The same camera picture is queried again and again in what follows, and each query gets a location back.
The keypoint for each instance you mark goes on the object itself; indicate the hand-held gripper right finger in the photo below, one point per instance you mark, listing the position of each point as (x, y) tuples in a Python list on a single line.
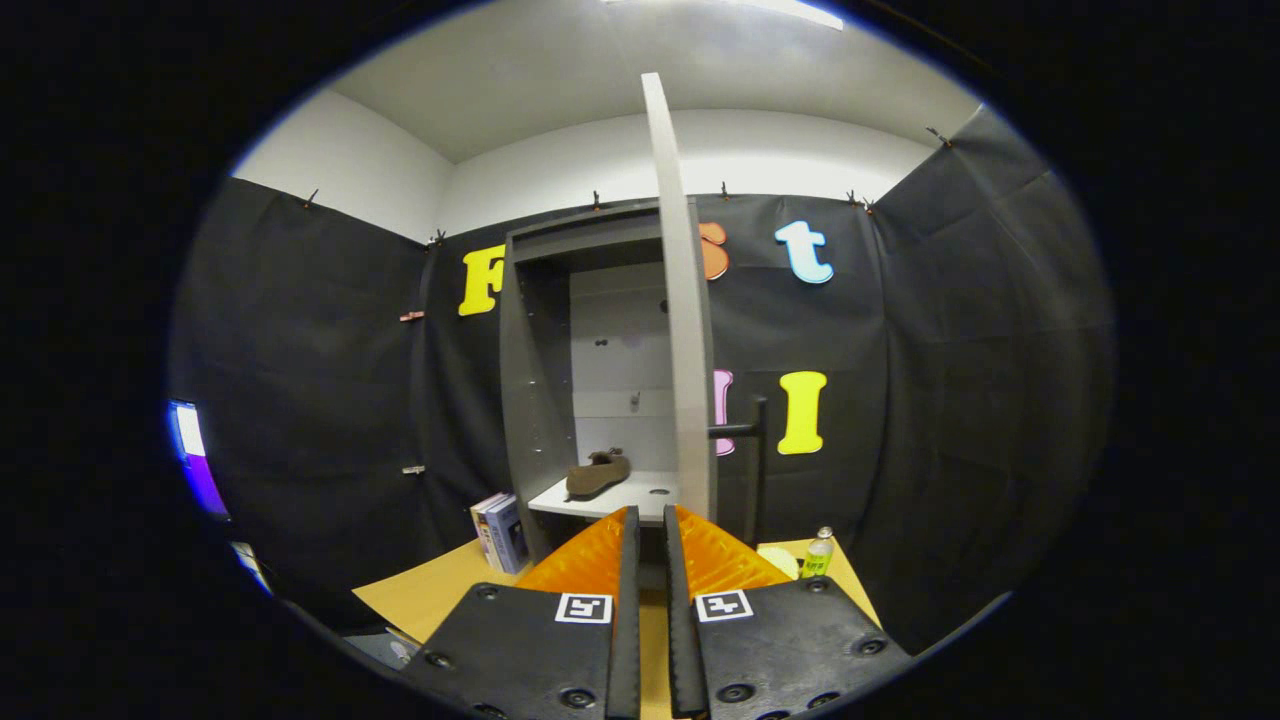
[(683, 640)]

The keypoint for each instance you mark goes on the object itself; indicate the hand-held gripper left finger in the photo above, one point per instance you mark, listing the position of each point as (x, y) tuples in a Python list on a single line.
[(625, 640)]

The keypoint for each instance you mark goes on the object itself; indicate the brown fuzzy shoe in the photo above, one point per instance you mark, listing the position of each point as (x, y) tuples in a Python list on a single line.
[(600, 475)]

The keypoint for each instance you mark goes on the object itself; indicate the grey shoe cabinet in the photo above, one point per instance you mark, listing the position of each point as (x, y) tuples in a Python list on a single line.
[(535, 400)]

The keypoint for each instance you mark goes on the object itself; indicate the beige shoe cabinet door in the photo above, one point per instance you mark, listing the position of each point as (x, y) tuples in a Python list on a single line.
[(685, 350)]

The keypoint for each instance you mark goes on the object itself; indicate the yellow round object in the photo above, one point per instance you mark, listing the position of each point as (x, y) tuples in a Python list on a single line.
[(778, 562)]

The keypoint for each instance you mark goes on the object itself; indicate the blue book box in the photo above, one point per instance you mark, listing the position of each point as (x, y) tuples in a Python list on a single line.
[(505, 535)]

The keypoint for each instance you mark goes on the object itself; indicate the green label bottle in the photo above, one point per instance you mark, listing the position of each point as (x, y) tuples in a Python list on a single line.
[(818, 555)]

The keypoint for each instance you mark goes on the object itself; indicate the black backdrop cloth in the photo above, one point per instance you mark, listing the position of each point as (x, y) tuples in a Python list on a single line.
[(950, 400)]

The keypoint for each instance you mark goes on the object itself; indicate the lit monitor screen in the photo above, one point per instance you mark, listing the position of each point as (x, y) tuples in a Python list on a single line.
[(195, 450)]

